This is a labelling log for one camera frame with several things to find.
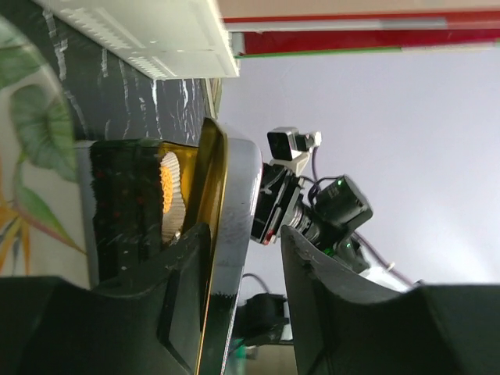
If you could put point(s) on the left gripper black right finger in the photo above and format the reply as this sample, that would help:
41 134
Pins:
343 323

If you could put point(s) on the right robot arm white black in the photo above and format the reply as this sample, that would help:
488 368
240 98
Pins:
328 217

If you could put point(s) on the white paper cup back right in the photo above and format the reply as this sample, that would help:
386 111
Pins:
172 221

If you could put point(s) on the white desk file organizer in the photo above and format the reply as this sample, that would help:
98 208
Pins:
163 39

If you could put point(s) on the gold cookie tin base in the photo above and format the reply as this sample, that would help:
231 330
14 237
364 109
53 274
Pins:
122 200

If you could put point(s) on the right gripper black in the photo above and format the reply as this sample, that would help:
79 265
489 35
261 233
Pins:
280 203

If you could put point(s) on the orange round patterned cookie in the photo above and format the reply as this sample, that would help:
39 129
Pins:
167 188

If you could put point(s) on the floral patterned serving tray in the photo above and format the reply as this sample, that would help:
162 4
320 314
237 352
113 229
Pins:
42 231

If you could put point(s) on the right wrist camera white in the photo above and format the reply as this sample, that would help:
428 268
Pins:
292 149

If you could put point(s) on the gold tin lid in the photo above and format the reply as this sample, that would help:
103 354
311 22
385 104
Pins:
223 194

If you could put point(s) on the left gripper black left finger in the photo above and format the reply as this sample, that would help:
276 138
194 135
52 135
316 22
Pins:
147 320

